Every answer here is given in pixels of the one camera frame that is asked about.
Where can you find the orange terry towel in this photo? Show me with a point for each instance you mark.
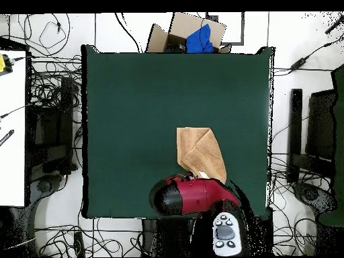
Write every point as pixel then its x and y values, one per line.
pixel 204 156

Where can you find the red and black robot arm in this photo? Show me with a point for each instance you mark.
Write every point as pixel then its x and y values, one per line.
pixel 199 194

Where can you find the dark green table cloth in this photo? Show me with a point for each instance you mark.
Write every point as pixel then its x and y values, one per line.
pixel 134 107

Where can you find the black equipment stand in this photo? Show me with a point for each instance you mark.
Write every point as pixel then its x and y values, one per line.
pixel 53 129
pixel 319 126

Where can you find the brown cardboard box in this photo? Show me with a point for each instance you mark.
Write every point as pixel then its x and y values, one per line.
pixel 161 40

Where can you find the blue cloth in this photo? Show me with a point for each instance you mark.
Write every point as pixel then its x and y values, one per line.
pixel 199 40

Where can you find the white desk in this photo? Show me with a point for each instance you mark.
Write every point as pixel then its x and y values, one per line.
pixel 12 134

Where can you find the yellow and black device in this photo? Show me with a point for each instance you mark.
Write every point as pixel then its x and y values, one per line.
pixel 4 64

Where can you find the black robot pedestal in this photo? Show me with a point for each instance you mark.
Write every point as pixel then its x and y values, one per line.
pixel 172 236

